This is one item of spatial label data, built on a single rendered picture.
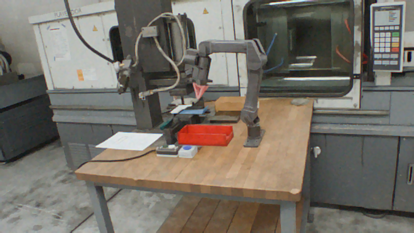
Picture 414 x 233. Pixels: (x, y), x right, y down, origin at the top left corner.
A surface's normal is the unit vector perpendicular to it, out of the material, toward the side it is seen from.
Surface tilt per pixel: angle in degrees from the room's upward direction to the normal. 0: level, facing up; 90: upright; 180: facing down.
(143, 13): 90
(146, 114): 90
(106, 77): 90
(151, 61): 90
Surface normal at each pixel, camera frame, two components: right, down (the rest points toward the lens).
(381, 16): -0.55, 0.44
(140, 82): -0.33, 0.33
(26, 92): 0.91, 0.03
